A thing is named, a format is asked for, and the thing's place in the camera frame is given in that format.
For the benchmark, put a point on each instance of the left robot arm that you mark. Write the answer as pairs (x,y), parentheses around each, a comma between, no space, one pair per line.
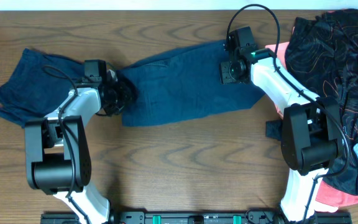
(57,157)

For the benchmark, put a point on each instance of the black patterned orange-line garment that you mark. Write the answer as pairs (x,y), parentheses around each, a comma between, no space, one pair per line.
(322,55)

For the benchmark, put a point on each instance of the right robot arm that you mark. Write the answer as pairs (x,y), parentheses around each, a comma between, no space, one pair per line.
(310,141)

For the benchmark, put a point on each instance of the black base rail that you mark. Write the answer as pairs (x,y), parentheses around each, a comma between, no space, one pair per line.
(255,216)

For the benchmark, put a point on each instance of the dark blue denim shorts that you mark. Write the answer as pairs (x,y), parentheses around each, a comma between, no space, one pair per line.
(183,84)

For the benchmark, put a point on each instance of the folded dark blue shorts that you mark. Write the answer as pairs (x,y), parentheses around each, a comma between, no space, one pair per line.
(36,86)

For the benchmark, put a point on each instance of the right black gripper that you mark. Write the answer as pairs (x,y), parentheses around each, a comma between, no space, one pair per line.
(225,76)

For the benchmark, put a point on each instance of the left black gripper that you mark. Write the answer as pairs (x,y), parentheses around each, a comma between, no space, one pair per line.
(128,98)

